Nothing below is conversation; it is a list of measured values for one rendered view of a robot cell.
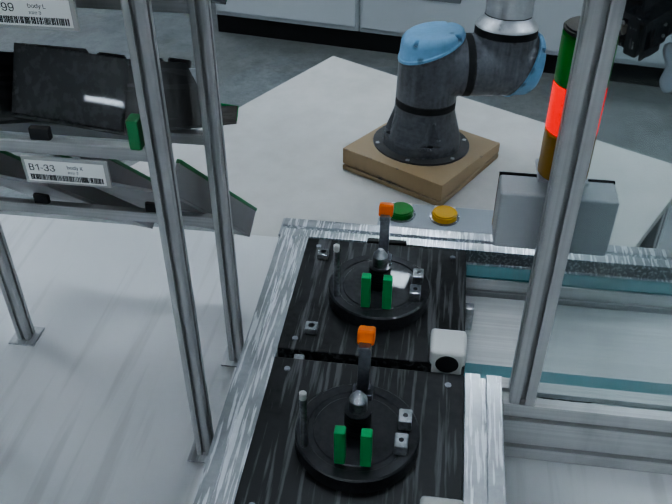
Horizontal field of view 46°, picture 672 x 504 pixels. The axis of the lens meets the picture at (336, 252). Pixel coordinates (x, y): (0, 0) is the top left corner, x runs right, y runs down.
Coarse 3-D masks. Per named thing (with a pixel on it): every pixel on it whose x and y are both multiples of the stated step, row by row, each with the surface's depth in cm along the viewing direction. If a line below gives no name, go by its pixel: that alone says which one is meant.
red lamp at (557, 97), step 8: (552, 88) 76; (560, 88) 74; (552, 96) 76; (560, 96) 74; (552, 104) 76; (560, 104) 75; (552, 112) 76; (560, 112) 75; (552, 120) 76; (552, 128) 77
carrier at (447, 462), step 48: (288, 384) 97; (336, 384) 97; (384, 384) 97; (432, 384) 97; (288, 432) 91; (336, 432) 82; (384, 432) 88; (432, 432) 91; (240, 480) 86; (288, 480) 86; (336, 480) 84; (384, 480) 84; (432, 480) 86
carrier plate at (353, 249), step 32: (352, 256) 117; (416, 256) 117; (448, 256) 117; (320, 288) 111; (448, 288) 111; (288, 320) 106; (320, 320) 106; (416, 320) 106; (448, 320) 106; (288, 352) 102; (320, 352) 101; (352, 352) 101; (384, 352) 101; (416, 352) 101
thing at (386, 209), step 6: (384, 204) 110; (390, 204) 110; (384, 210) 110; (390, 210) 109; (384, 216) 109; (390, 216) 110; (384, 222) 110; (384, 228) 111; (384, 234) 111; (384, 240) 111; (378, 246) 112; (384, 246) 111
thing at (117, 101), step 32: (32, 64) 79; (64, 64) 78; (96, 64) 77; (128, 64) 76; (160, 64) 82; (32, 96) 80; (64, 96) 79; (96, 96) 78; (128, 96) 77; (192, 96) 90; (96, 128) 79; (192, 128) 92
